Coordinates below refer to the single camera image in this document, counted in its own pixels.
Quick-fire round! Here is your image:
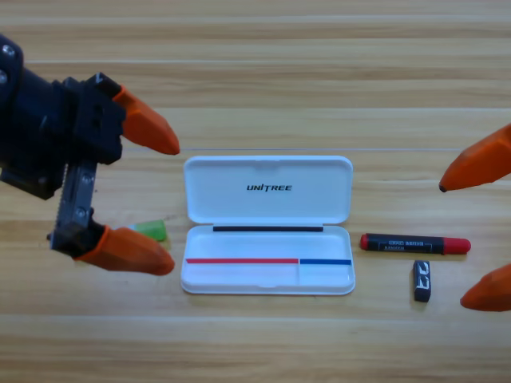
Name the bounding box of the white Unitree pencil case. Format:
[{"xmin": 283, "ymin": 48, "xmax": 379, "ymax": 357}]
[{"xmin": 180, "ymin": 155, "xmax": 356, "ymax": 296}]

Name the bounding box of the red and black marker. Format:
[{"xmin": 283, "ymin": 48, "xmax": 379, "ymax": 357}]
[{"xmin": 359, "ymin": 233, "xmax": 472, "ymax": 256}]

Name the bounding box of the green highlighter pen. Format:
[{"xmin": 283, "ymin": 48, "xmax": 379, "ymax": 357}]
[{"xmin": 115, "ymin": 219, "xmax": 168, "ymax": 243}]

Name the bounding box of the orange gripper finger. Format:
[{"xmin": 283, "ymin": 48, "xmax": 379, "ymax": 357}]
[
  {"xmin": 75, "ymin": 225, "xmax": 176, "ymax": 277},
  {"xmin": 438, "ymin": 124, "xmax": 511, "ymax": 193},
  {"xmin": 459, "ymin": 263, "xmax": 511, "ymax": 313}
]

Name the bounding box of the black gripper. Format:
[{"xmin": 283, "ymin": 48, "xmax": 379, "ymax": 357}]
[{"xmin": 0, "ymin": 34, "xmax": 181, "ymax": 259}]

